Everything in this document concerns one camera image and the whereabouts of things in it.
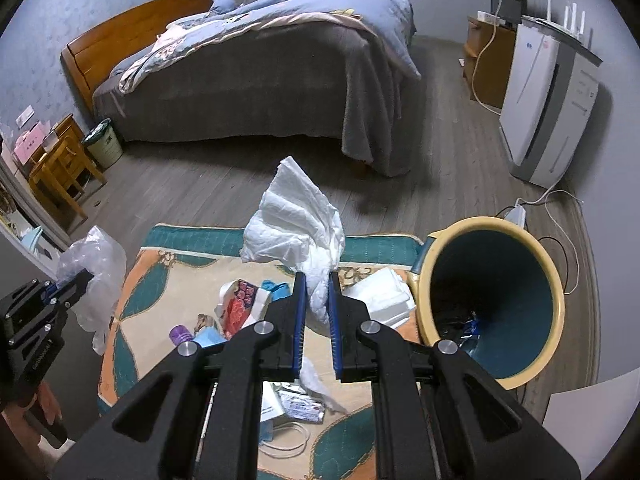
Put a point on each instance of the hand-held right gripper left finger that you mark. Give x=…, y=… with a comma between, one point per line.
x=300, y=312

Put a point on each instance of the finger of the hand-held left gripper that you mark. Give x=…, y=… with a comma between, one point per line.
x=62, y=302
x=79, y=281

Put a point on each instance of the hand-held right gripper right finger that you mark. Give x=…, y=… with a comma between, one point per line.
x=336, y=320

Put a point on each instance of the clear plastic bag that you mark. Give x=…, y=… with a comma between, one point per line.
x=102, y=270

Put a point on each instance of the red patterned tissue pack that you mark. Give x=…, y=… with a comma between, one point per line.
x=240, y=305

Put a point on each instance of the white tissue paper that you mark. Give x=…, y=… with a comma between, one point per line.
x=290, y=220

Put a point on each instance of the purple spray bottle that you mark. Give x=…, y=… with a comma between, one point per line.
x=181, y=334

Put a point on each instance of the yellow framed chair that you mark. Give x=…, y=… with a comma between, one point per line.
x=500, y=280

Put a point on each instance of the person's left hand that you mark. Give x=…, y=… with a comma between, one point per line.
x=47, y=402

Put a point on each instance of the crumpled blue cloth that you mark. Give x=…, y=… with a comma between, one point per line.
x=277, y=290

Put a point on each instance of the white folded paper stack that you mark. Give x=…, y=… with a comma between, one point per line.
x=385, y=295

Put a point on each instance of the white shelf unit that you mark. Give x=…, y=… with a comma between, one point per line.
x=30, y=242

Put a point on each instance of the printed teal and orange mat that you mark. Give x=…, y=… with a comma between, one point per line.
x=165, y=300

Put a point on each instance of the clear blister pack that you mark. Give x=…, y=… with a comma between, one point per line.
x=300, y=405

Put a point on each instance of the blue face mask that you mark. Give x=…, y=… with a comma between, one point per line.
x=210, y=337
x=267, y=432

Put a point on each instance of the wooden stool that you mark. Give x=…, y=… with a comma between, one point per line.
x=55, y=170

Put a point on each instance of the small green waste bin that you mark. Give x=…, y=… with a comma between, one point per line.
x=105, y=147

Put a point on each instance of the pink box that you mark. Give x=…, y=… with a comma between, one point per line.
x=30, y=142

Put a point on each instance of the wooden nightstand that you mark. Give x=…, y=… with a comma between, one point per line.
x=70, y=127

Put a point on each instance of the white floor power strip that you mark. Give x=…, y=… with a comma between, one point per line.
x=516, y=215

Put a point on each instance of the bed with grey cover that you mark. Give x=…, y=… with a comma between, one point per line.
x=250, y=85

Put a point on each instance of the wooden bed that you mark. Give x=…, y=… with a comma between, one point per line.
x=125, y=25

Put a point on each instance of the white panel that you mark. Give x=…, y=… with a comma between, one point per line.
x=590, y=420

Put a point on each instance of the white air purifier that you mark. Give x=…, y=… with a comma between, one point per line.
x=530, y=95

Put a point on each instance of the wooden cabinet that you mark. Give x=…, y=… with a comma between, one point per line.
x=501, y=62

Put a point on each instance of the blue duvet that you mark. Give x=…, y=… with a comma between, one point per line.
x=310, y=5

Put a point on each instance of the blue pillow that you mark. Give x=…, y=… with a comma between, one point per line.
x=225, y=6

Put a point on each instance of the white router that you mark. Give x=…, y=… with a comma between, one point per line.
x=545, y=22

